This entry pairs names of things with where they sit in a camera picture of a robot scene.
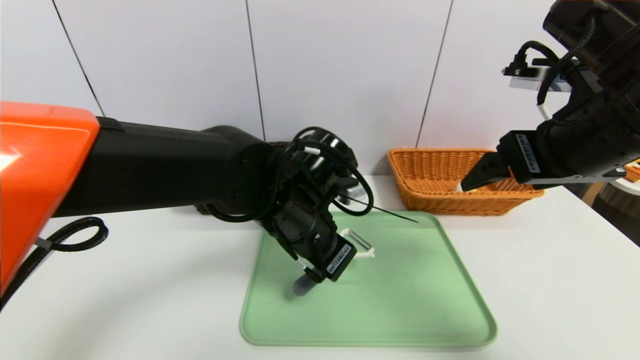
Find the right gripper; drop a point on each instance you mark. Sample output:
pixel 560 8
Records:
pixel 523 156

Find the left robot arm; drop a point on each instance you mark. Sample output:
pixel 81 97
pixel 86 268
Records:
pixel 65 170

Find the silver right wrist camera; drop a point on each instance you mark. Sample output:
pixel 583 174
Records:
pixel 530 80

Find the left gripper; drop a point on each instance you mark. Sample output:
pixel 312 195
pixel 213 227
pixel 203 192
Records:
pixel 340 260

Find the orange wicker basket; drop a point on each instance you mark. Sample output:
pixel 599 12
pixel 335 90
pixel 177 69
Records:
pixel 430 200

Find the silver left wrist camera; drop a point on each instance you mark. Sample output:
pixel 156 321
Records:
pixel 352 192

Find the light green plastic tray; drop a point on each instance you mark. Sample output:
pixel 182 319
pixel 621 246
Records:
pixel 425 310

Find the orange topped toy bun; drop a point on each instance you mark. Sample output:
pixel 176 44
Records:
pixel 457 187

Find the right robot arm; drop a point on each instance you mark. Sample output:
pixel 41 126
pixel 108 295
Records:
pixel 595 125

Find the white side table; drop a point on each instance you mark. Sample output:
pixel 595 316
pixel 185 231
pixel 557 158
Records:
pixel 630 187

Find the dark brown wicker basket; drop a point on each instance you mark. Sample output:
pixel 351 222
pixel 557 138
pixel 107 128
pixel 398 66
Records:
pixel 280 145

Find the toy hot dog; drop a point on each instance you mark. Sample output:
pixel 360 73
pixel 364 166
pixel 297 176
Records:
pixel 632 172

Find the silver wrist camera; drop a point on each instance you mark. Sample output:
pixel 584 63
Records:
pixel 352 192
pixel 530 80

